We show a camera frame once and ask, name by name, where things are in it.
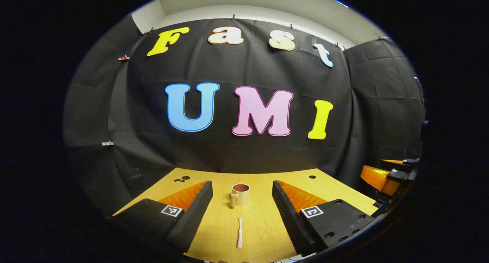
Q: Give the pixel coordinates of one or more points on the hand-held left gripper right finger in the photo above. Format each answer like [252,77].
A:
[288,221]

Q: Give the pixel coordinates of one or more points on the beige cup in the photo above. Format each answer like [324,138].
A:
[242,196]

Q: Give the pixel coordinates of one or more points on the brown cloth clip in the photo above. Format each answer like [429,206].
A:
[123,58]

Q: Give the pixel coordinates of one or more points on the white toothbrush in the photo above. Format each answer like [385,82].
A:
[240,234]

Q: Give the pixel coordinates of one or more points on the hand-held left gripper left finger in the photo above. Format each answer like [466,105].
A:
[193,221]

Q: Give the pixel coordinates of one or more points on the black backdrop cloth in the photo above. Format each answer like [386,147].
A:
[248,152]

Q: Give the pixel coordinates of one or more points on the wooden desktop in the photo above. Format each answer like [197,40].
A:
[256,232]

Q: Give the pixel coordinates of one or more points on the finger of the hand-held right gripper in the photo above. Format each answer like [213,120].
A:
[376,177]
[405,162]

